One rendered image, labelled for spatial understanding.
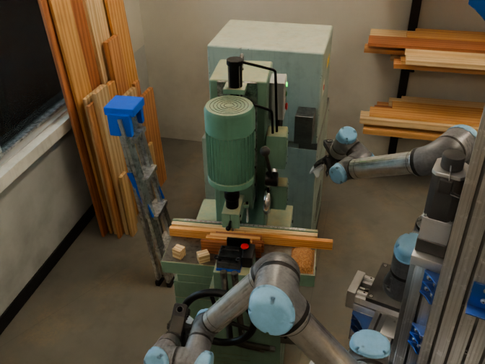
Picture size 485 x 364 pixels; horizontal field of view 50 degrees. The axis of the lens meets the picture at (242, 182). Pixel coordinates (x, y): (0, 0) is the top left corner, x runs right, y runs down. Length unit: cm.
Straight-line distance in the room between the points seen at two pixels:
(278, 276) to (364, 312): 92
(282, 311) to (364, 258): 223
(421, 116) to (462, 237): 243
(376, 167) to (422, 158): 19
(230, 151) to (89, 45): 183
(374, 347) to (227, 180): 75
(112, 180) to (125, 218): 30
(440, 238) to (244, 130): 72
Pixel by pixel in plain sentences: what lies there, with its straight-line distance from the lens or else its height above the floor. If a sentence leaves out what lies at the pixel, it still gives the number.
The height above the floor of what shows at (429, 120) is 63.
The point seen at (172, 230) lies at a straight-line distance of 218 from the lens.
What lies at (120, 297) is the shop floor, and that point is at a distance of 327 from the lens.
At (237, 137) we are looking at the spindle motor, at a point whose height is 142.
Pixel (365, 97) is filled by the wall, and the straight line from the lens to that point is 425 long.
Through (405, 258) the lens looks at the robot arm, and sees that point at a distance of 198.
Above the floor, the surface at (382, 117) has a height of 62.
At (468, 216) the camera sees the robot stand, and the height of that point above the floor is 147.
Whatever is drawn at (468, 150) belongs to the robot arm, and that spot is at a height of 142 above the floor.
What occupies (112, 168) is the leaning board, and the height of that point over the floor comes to 54.
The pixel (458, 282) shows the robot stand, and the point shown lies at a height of 126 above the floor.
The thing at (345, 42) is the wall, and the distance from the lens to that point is 411.
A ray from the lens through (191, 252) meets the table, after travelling 211.
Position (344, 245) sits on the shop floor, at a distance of 356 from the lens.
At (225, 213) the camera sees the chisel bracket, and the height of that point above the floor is 107.
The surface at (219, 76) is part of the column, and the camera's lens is 203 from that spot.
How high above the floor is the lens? 228
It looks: 34 degrees down
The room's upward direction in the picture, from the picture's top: 1 degrees counter-clockwise
